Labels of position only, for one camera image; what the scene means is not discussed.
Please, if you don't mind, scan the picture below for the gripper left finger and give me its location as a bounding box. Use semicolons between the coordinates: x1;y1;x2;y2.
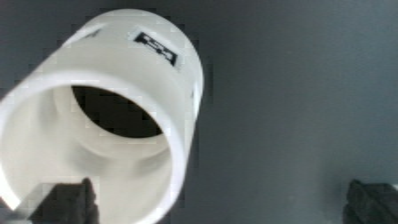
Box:
29;179;100;224

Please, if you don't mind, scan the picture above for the white lamp shade cone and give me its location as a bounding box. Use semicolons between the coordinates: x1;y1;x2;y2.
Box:
0;9;205;224

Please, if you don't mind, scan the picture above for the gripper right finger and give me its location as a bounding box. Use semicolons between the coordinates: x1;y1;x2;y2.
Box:
344;180;398;224

